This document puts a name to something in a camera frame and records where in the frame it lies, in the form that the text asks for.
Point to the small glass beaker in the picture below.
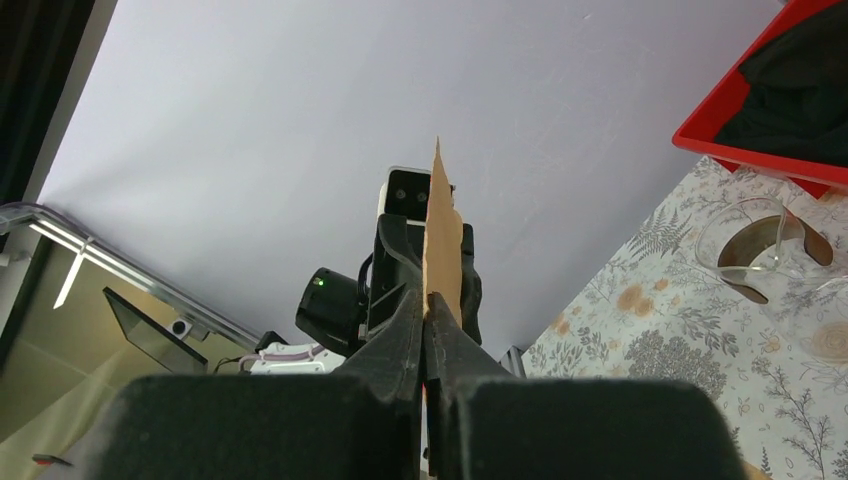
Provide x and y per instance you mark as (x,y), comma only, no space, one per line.
(763,251)

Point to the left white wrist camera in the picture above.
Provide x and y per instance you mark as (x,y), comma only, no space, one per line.
(405,193)

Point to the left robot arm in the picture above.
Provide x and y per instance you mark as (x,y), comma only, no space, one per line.
(341,314)

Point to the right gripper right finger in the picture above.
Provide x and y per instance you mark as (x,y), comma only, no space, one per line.
(485,423)

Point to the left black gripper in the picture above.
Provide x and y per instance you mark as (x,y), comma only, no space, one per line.
(399,245)

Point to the red plastic bin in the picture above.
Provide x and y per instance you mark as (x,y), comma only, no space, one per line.
(697,132)

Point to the brown paper coffee filter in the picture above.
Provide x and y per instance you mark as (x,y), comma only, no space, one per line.
(443,235)

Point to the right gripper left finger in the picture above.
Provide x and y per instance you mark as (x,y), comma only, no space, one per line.
(360,421)

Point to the black cloth in bin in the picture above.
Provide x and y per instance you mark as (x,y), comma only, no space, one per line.
(797,101)

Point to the floral patterned table mat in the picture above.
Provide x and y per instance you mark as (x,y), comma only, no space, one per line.
(654,311)

